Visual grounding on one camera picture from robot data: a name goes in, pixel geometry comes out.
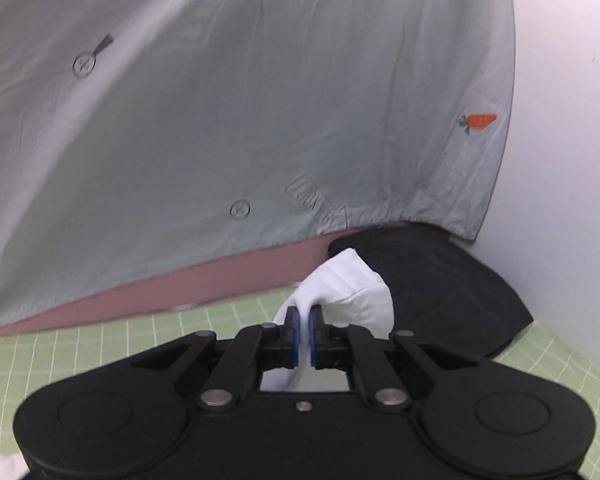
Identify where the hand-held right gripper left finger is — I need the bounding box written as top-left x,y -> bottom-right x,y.
130,307 -> 301,411

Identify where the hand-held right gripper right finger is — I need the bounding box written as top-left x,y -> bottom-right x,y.
307,305 -> 481,411

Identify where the white shirt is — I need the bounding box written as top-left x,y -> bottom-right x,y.
0,247 -> 396,480

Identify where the black garment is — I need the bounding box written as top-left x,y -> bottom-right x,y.
327,225 -> 535,360

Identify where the green grid mat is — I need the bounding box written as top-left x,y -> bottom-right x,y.
0,287 -> 600,480

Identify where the grey carrot print sheet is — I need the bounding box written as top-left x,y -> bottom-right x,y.
0,0 -> 517,335

